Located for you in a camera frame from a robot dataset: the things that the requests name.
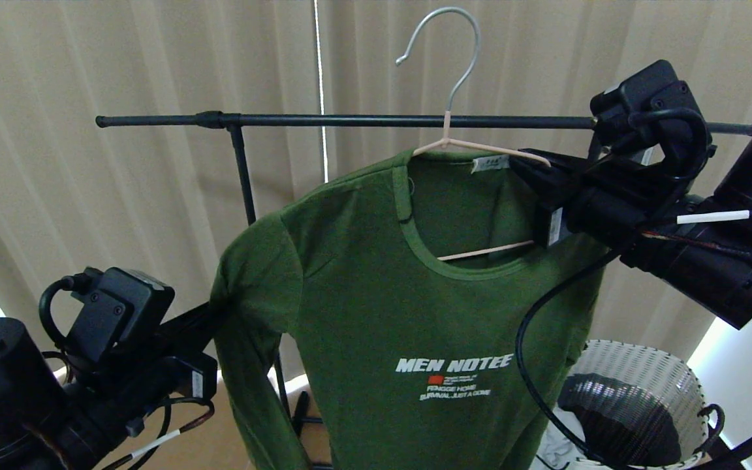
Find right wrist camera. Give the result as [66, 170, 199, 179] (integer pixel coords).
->
[589, 60, 717, 198]

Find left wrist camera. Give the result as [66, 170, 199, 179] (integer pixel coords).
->
[66, 266, 176, 368]

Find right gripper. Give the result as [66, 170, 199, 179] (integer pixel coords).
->
[533, 185, 752, 330]

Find pink clothes hanger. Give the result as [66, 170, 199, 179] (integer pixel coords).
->
[394, 7, 553, 262]

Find green printed t-shirt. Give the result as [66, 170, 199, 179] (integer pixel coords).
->
[210, 149, 612, 470]

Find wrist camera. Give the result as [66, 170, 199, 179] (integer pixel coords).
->
[589, 60, 717, 198]
[66, 266, 176, 368]

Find white laundry basket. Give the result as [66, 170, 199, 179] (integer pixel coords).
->
[546, 339, 727, 470]

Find pale grey shorts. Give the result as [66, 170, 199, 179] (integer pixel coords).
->
[536, 424, 586, 470]

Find black clothes rack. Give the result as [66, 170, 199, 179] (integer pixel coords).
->
[95, 111, 752, 470]

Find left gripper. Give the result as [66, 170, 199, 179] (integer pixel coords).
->
[56, 352, 219, 468]

